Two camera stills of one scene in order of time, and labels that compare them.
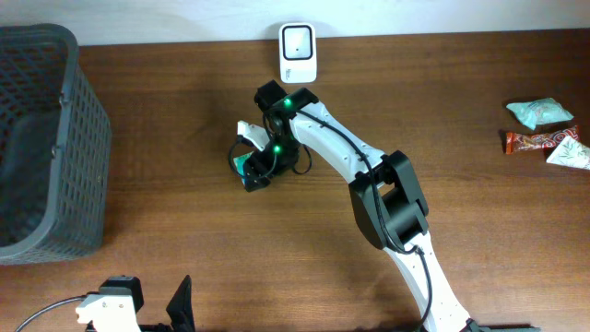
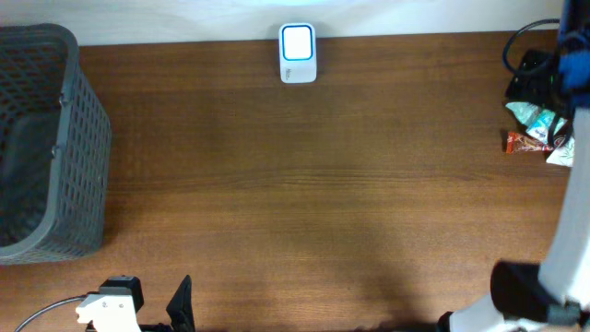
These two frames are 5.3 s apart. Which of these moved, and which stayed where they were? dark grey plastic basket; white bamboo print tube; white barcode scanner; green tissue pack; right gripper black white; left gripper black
Moved: right gripper black white; green tissue pack
Stayed: left gripper black; white bamboo print tube; dark grey plastic basket; white barcode scanner
